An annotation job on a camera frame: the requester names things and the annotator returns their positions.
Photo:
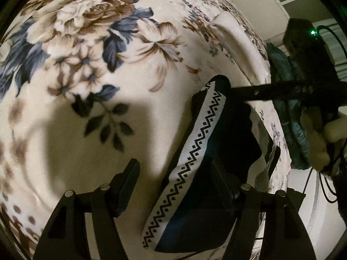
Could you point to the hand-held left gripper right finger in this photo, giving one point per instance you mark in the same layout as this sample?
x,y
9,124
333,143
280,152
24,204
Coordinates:
x,y
225,189

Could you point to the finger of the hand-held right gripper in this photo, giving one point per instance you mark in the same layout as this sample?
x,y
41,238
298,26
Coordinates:
x,y
271,92

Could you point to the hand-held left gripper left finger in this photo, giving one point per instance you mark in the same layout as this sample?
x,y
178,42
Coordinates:
x,y
127,184

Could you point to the dark patterned sweater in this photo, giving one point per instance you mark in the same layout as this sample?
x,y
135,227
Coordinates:
x,y
200,132

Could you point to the person's right hand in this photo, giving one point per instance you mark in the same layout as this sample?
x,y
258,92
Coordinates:
x,y
317,140

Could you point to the teal padded jacket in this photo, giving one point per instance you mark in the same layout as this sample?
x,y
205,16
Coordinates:
x,y
282,65

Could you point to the floral plush blanket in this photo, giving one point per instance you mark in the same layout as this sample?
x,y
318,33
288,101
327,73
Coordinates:
x,y
81,140

